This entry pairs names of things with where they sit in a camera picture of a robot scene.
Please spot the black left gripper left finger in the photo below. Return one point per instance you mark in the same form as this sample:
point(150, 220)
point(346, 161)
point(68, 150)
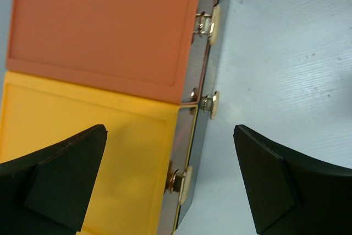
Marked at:
point(48, 191)

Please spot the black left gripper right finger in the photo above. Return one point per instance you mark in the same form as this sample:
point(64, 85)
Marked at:
point(290, 192)

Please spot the smoky yellow cabinet drawer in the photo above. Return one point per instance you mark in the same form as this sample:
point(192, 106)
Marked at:
point(178, 166)

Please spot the clear smoky drawer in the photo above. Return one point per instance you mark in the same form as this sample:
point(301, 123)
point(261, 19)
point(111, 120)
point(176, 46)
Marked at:
point(208, 89)

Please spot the yellow drawer cabinet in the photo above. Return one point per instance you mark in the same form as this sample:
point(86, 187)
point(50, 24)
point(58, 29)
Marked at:
point(128, 193)

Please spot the orange drawer cabinet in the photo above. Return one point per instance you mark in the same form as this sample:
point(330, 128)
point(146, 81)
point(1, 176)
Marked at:
point(156, 49)

